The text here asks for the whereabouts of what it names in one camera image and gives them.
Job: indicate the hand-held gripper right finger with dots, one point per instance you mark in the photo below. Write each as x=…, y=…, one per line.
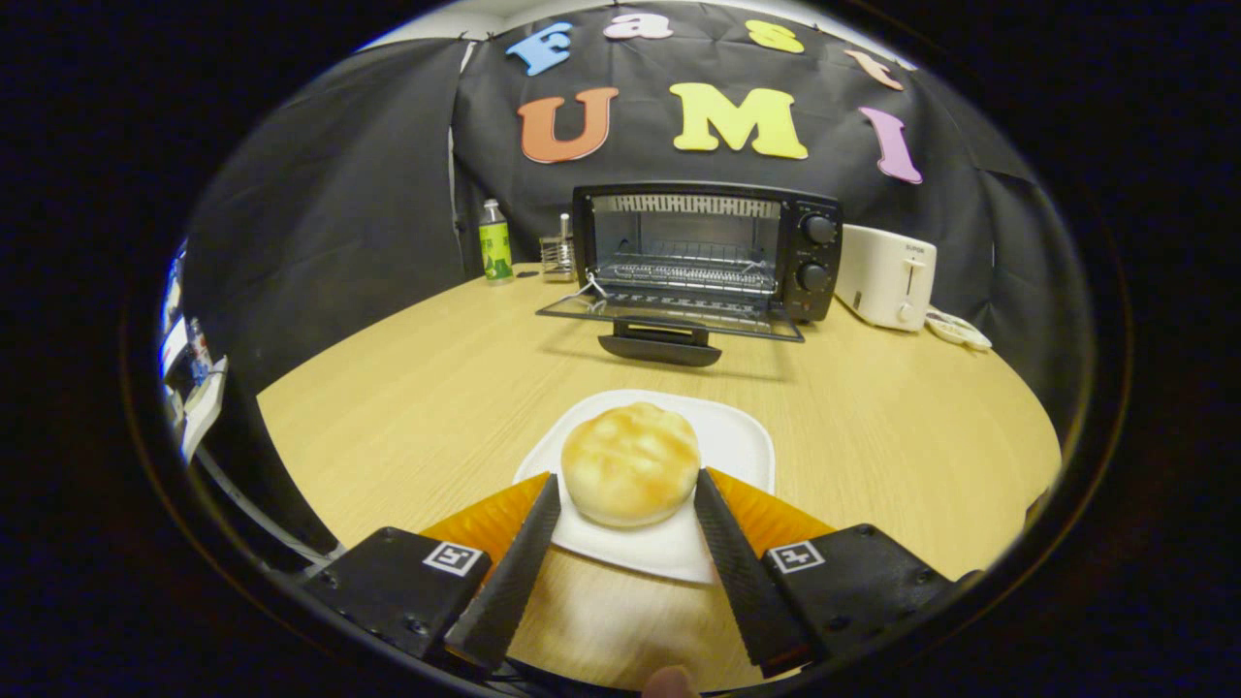
x=747, y=591

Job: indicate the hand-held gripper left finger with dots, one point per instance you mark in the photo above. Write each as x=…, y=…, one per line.
x=514, y=582

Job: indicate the golden bread bun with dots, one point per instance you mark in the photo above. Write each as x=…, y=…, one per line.
x=630, y=460

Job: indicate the black toaster oven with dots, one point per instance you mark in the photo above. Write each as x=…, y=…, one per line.
x=814, y=254

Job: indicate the white pop-up toaster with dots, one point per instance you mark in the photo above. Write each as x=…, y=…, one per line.
x=877, y=276

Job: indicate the white square plate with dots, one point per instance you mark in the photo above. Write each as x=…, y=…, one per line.
x=727, y=436

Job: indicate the green label plastic bottle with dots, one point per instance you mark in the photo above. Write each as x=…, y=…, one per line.
x=495, y=252

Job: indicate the white divided snack dish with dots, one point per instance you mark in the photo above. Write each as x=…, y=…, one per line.
x=955, y=330

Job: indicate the white and blue clutter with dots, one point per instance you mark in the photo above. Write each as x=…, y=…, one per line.
x=204, y=407

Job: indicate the black backdrop cloth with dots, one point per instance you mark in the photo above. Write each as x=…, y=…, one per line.
x=388, y=174

